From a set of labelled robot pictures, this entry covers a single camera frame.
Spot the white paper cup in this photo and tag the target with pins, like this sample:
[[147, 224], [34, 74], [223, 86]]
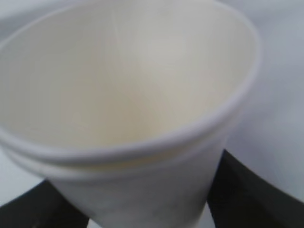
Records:
[[125, 106]]

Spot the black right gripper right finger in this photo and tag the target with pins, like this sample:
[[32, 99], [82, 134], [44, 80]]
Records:
[[240, 199]]

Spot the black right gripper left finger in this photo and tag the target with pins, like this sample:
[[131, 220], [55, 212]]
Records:
[[41, 207]]

